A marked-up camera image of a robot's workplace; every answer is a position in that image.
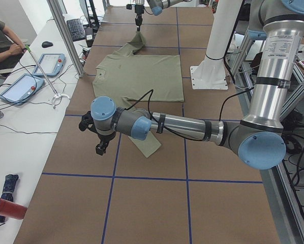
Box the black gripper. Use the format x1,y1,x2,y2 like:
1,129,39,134
134,4,144,32
96,132,114,155

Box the olive green long-sleeve shirt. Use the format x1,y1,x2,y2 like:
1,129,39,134
90,32,184,158

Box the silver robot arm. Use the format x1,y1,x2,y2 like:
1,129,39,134
90,1,304,170
126,0,189,32

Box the black keyboard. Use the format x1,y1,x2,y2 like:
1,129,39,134
66,19,85,42

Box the silver reacher grabber tool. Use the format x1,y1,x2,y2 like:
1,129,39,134
24,45,70,109

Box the far blue teach pendant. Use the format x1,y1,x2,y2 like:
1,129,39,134
35,53,66,77

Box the blue teach pendant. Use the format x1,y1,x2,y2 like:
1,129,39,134
35,53,66,77
0,74,45,105

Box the black computer mouse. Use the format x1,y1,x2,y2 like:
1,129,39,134
41,41,53,48

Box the dark blue folded umbrella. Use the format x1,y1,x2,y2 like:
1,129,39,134
0,174,19,223

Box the near blue teach pendant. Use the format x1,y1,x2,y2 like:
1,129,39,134
0,74,45,105

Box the red cylinder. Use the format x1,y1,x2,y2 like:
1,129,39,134
0,198,27,220

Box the seated person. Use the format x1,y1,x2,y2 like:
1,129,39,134
0,20,26,70

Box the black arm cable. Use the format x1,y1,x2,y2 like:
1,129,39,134
125,88,256,142

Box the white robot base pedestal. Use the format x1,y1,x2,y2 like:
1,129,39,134
190,0,242,90

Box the aluminium frame post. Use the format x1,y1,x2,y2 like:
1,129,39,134
47,0,84,78

